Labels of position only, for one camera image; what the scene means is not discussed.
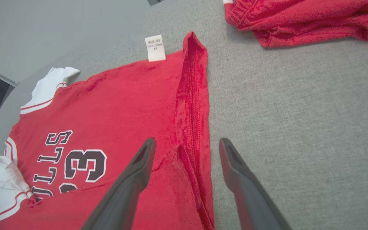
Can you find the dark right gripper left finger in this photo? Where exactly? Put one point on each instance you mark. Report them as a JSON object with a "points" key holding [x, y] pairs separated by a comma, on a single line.
{"points": [[126, 191]]}

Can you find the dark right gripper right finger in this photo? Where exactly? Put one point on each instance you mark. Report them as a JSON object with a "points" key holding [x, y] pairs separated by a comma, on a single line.
{"points": [[244, 195]]}

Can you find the red Bulls 23 shorts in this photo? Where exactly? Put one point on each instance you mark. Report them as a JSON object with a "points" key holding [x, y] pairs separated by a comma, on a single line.
{"points": [[299, 19]]}

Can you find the red jersey with white sleeves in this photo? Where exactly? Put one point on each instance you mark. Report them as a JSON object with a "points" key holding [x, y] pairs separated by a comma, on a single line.
{"points": [[123, 111]]}

